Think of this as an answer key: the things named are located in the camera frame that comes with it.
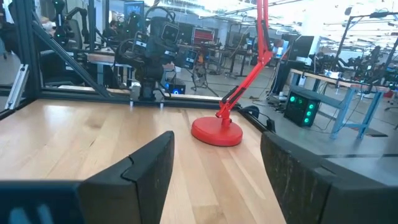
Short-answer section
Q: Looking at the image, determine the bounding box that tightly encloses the black monitor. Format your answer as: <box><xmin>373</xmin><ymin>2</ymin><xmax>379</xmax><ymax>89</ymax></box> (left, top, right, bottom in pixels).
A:
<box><xmin>288</xmin><ymin>35</ymin><xmax>315</xmax><ymax>62</ymax></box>

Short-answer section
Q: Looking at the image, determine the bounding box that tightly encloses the black lamp power cord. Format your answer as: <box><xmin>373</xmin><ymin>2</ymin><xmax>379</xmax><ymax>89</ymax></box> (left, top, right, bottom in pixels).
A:
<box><xmin>238</xmin><ymin>105</ymin><xmax>276</xmax><ymax>133</ymax></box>

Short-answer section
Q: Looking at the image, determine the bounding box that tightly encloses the black computer with green lights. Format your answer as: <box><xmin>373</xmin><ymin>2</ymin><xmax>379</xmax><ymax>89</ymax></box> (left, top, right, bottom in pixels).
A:
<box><xmin>283</xmin><ymin>93</ymin><xmax>321</xmax><ymax>128</ymax></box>

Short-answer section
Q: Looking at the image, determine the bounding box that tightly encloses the blue-legged workbench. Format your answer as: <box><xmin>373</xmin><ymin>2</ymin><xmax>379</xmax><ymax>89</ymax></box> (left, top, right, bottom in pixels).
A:
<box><xmin>289</xmin><ymin>68</ymin><xmax>392</xmax><ymax>141</ymax></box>

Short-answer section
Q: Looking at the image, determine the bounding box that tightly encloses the blue screen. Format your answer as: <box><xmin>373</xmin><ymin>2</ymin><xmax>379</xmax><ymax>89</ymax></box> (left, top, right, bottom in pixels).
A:
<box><xmin>123</xmin><ymin>1</ymin><xmax>146</xmax><ymax>19</ymax></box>

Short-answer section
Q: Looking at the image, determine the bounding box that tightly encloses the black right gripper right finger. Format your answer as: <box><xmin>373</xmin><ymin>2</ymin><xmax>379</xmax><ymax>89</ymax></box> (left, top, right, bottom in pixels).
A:
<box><xmin>260</xmin><ymin>132</ymin><xmax>398</xmax><ymax>224</ymax></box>

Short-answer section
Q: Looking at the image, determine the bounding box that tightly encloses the black aluminium table frame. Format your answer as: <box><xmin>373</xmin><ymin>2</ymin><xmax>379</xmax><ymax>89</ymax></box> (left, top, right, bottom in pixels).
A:
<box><xmin>0</xmin><ymin>0</ymin><xmax>271</xmax><ymax>131</ymax></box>

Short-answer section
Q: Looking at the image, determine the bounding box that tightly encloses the black computer with blue light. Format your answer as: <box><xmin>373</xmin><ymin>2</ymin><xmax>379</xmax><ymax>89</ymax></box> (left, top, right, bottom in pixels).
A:
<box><xmin>164</xmin><ymin>81</ymin><xmax>187</xmax><ymax>95</ymax></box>

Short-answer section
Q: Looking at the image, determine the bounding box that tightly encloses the silver frame bracket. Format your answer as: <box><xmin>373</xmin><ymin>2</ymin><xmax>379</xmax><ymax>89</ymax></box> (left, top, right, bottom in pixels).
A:
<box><xmin>4</xmin><ymin>63</ymin><xmax>30</xmax><ymax>110</ymax></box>

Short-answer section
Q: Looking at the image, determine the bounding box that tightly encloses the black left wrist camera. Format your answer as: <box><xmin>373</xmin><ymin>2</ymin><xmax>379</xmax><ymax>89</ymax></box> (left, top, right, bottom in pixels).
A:
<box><xmin>160</xmin><ymin>23</ymin><xmax>180</xmax><ymax>45</ymax></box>

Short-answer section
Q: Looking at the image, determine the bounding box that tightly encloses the person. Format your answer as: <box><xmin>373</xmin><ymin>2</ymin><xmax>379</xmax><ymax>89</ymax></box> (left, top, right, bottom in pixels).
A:
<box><xmin>102</xmin><ymin>20</ymin><xmax>125</xmax><ymax>40</ymax></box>

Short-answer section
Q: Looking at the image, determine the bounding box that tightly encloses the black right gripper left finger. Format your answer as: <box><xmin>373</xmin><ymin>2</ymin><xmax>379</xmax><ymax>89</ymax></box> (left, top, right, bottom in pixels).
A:
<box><xmin>79</xmin><ymin>130</ymin><xmax>175</xmax><ymax>224</ymax></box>

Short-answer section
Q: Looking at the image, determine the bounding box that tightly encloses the red tool cabinet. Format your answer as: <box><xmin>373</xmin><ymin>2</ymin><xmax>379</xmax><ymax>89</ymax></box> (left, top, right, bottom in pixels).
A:
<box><xmin>192</xmin><ymin>27</ymin><xmax>216</xmax><ymax>46</ymax></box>

